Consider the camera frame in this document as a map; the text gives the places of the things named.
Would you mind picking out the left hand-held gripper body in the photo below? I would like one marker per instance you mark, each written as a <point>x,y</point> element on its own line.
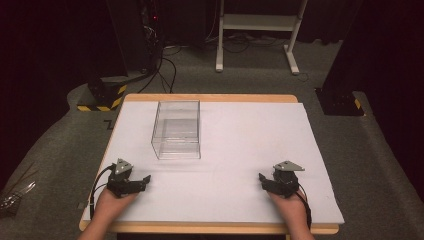
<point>120,181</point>

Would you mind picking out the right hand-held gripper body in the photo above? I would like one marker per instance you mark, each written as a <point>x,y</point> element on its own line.
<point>285,181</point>

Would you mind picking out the person's left hand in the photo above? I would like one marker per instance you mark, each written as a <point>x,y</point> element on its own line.
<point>111,205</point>

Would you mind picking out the white table mat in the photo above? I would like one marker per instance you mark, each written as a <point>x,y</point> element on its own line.
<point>233,150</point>

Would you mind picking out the clear plastic box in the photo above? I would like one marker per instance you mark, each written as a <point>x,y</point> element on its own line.
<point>176,133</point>

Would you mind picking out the black yellow-striped stand base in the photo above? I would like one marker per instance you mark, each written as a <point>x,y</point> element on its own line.
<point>105,95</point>

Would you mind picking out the wooden table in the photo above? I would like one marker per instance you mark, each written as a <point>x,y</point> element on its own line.
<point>210,97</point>

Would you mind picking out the dark equipment tower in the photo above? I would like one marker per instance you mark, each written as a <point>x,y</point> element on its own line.
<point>150,33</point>

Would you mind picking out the white metal stand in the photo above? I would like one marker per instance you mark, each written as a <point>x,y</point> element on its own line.
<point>256,22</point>

